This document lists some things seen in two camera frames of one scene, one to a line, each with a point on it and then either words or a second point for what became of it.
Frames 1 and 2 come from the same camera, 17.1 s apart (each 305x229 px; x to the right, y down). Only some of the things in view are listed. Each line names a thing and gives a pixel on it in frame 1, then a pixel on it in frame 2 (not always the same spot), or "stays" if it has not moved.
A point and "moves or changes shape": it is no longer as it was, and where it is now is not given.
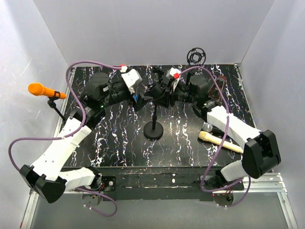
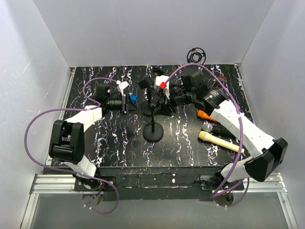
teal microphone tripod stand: x=160 y=73 stays
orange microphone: x=38 y=89 moves or changes shape
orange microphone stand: x=52 y=103 -> x=153 y=131
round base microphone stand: x=154 y=130 -> x=157 y=108
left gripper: x=142 y=99 -> x=128 y=107
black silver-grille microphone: x=208 y=127 stays
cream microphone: x=209 y=138 stays
